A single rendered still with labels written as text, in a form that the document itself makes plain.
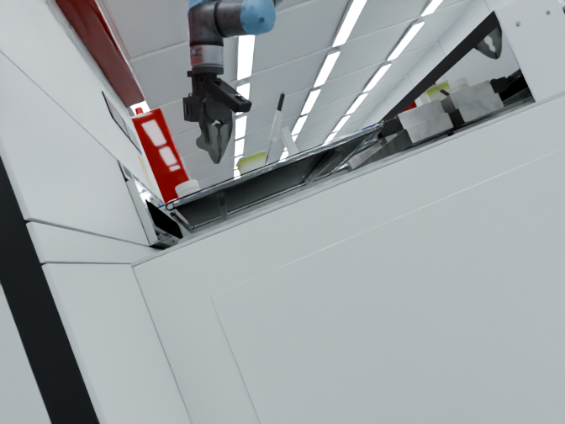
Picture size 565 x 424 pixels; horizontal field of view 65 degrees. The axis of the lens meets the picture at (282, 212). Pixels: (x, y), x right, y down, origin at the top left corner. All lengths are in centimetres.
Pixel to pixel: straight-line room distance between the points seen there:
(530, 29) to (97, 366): 64
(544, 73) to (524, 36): 6
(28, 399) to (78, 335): 4
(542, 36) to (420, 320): 42
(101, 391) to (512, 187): 45
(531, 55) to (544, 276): 30
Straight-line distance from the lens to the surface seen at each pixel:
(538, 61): 70
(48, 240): 29
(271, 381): 47
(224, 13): 101
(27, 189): 29
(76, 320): 28
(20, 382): 28
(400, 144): 81
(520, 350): 55
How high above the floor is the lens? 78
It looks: 4 degrees up
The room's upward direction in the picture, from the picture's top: 22 degrees counter-clockwise
